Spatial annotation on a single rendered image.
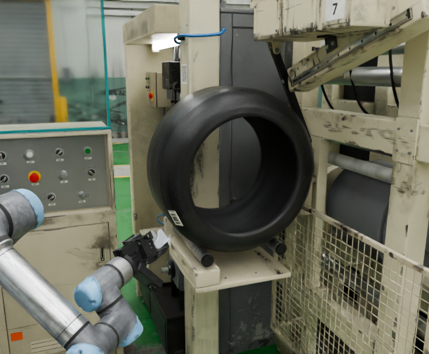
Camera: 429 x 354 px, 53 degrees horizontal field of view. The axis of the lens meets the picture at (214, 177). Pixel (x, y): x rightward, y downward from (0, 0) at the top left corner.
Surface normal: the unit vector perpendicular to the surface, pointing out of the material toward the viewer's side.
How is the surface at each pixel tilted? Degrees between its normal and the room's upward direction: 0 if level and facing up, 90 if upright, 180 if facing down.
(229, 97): 44
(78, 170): 90
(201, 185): 90
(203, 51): 90
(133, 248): 70
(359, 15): 90
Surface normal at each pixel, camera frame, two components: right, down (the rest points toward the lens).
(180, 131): -0.32, -0.23
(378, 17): 0.35, 0.22
